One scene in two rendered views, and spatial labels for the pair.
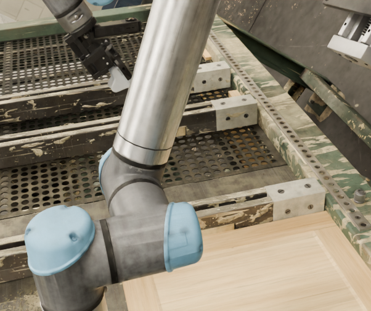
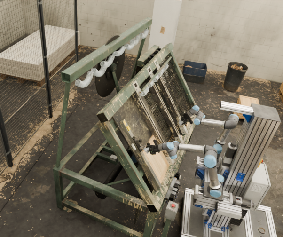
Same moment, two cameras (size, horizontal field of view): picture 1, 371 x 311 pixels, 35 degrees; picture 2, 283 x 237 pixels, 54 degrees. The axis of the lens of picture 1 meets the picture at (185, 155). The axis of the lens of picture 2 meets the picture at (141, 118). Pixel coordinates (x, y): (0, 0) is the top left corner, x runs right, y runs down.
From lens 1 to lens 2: 2.30 m
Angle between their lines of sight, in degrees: 10
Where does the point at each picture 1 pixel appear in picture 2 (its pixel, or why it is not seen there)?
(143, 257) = (171, 154)
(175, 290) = not seen: hidden behind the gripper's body
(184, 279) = not seen: hidden behind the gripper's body
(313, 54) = (192, 141)
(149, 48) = (192, 146)
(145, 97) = (186, 147)
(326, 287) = (160, 170)
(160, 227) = (174, 154)
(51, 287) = (165, 146)
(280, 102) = not seen: hidden behind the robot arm
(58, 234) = (172, 146)
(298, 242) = (164, 162)
